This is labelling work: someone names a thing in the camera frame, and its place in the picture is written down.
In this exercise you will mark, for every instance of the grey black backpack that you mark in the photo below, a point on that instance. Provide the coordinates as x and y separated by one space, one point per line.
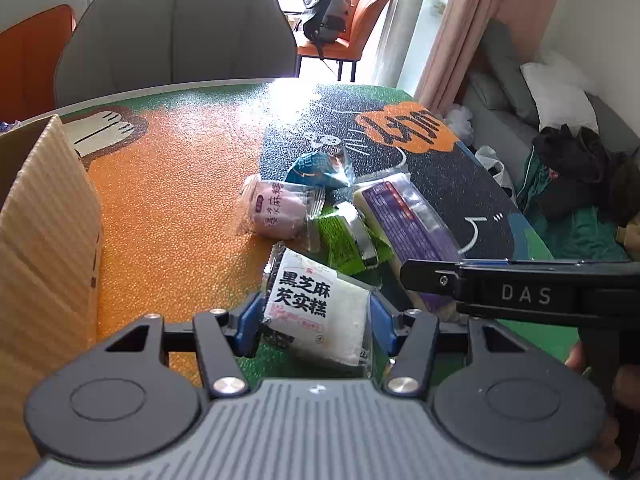
327 15

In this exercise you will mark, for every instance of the pink curtain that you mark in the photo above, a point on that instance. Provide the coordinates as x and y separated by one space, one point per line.
475 20

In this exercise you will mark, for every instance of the grey upholstered chair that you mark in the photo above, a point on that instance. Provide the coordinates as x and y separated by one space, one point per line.
175 35

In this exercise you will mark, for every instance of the cardboard box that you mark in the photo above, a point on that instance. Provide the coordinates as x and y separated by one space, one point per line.
45 260

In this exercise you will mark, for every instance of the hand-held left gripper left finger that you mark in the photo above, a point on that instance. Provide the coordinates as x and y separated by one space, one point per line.
248 322

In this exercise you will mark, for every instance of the pink mochi packet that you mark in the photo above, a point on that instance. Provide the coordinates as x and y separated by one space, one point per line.
277 207

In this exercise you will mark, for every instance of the grey sofa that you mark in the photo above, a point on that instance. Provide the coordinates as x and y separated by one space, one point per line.
500 125

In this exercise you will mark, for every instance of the colourful printed table mat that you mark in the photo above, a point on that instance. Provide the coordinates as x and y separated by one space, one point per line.
200 200

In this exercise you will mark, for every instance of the white pillow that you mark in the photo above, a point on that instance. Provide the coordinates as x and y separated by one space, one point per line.
560 95

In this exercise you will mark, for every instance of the purple snack packet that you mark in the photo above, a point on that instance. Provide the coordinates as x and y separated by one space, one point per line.
400 215

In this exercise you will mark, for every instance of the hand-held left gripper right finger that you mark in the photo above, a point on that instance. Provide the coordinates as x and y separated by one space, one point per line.
381 322

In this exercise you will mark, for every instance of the orange chair with black legs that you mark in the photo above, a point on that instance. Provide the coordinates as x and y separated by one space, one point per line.
367 15

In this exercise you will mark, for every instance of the small green snack packet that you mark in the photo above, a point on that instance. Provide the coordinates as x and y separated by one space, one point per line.
340 237

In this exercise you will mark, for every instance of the person's right hand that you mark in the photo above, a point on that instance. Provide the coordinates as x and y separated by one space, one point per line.
627 420

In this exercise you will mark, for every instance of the white black cake packet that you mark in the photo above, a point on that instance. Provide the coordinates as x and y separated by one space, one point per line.
320 320

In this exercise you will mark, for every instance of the crumpled white plastic bag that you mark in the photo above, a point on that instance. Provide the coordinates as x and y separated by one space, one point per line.
460 120

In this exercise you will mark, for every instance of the white plastic bag, dark contents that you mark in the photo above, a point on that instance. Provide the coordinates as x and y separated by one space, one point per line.
492 165

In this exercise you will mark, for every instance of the dark clothing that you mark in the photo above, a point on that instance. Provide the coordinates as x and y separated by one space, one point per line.
575 170

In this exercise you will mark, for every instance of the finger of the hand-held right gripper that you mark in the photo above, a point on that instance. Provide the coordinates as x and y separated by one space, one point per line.
430 280

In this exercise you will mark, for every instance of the teal snack packet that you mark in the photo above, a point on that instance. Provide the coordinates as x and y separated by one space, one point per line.
317 172

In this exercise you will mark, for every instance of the green cloth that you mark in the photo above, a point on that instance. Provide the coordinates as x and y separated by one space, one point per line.
575 237

